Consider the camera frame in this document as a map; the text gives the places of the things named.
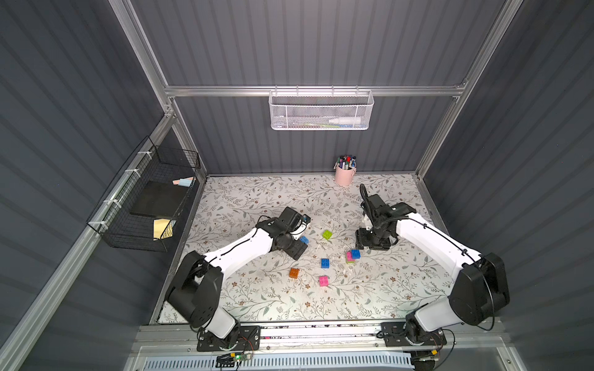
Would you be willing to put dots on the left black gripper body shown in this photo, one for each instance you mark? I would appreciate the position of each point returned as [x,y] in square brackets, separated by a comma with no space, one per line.
[294,246]

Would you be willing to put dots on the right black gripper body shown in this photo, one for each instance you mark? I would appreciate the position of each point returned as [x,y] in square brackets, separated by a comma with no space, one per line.
[371,238]

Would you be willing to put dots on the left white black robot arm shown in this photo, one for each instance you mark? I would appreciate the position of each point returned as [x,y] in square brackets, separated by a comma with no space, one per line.
[195,290]

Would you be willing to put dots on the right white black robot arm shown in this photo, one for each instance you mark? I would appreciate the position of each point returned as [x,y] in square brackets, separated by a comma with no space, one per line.
[480,287]

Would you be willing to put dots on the orange lego brick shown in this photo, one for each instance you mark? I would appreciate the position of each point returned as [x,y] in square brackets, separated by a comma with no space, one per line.
[294,272]

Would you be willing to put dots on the floral table mat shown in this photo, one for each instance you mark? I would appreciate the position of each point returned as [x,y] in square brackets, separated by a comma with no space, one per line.
[381,284]

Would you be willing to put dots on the pink pen cup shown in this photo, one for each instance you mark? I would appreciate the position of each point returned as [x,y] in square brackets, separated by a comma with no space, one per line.
[344,176]

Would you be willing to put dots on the markers in cup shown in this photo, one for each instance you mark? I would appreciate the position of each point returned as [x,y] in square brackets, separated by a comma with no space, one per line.
[346,163]

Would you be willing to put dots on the pastel sticky note pad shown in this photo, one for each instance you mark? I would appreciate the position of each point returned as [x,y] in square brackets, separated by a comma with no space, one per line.
[185,182]

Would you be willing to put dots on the yellow sticky notes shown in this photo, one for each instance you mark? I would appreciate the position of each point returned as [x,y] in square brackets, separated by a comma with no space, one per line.
[163,229]

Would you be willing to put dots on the black notebook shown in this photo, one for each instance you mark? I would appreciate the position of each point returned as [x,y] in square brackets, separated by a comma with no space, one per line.
[159,200]

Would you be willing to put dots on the white bottle in basket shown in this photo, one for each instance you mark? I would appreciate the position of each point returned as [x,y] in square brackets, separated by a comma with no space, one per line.
[345,121]

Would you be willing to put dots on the small green circuit board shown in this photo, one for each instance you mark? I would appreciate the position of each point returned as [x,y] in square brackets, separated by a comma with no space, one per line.
[232,360]

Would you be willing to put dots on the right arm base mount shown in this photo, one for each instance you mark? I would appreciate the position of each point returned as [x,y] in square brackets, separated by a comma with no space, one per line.
[397,334]

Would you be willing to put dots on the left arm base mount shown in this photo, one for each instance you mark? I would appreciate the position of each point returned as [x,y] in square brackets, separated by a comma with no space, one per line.
[240,339]

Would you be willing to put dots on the white wire mesh basket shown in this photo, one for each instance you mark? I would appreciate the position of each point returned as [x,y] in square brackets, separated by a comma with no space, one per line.
[311,109]

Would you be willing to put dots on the black wire wall basket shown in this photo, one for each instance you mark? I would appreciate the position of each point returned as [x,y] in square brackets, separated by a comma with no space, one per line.
[111,218]

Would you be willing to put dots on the aluminium rail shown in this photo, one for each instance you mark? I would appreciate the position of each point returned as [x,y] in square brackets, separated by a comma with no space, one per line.
[316,336]

